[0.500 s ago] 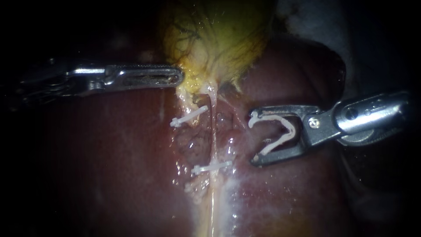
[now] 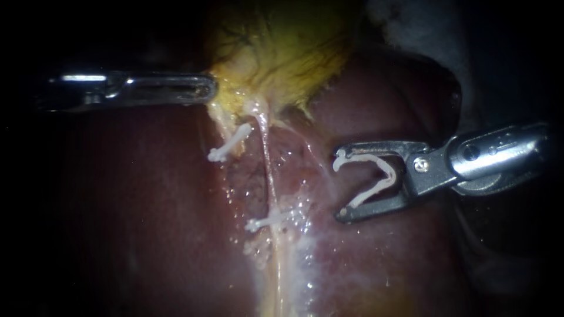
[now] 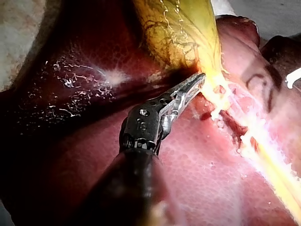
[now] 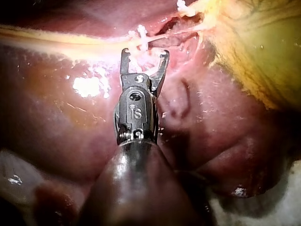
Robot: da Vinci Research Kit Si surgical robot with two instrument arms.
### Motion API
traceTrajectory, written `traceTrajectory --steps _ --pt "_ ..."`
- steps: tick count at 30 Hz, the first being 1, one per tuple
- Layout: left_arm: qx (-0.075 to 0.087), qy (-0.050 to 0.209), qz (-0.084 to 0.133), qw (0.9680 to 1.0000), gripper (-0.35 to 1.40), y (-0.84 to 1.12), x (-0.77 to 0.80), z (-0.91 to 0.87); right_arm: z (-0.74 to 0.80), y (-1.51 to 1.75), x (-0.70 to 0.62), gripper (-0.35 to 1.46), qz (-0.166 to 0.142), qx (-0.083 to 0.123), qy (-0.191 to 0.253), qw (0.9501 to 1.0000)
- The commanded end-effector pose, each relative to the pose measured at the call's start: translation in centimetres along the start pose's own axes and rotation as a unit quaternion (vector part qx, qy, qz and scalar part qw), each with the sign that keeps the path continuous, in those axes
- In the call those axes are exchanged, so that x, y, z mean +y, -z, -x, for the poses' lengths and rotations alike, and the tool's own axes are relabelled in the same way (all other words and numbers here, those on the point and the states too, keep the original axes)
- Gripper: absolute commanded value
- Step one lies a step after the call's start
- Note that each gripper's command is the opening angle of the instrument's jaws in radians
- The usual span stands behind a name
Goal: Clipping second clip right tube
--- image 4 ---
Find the right arm instrument jaw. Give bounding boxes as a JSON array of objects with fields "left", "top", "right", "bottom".
[
  {"left": 119, "top": 48, "right": 132, "bottom": 76},
  {"left": 149, "top": 49, "right": 170, "bottom": 92}
]

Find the right arm instrument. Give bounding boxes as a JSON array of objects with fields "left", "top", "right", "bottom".
[{"left": 114, "top": 73, "right": 158, "bottom": 146}]

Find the white clip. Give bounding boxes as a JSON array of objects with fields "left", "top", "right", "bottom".
[
  {"left": 128, "top": 24, "right": 151, "bottom": 52},
  {"left": 176, "top": 0, "right": 197, "bottom": 17}
]

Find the thin tube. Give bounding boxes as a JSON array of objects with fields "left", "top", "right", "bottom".
[{"left": 103, "top": 23, "right": 212, "bottom": 48}]

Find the dark red liver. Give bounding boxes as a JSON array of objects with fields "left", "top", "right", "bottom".
[{"left": 0, "top": 0, "right": 292, "bottom": 226}]

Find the pale fatty tissue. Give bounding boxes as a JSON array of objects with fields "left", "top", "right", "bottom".
[{"left": 0, "top": 24, "right": 132, "bottom": 59}]

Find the gallbladder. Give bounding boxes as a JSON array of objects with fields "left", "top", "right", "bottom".
[{"left": 199, "top": 0, "right": 301, "bottom": 110}]

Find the white cloth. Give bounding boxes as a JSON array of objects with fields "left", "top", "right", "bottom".
[{"left": 209, "top": 162, "right": 301, "bottom": 226}]

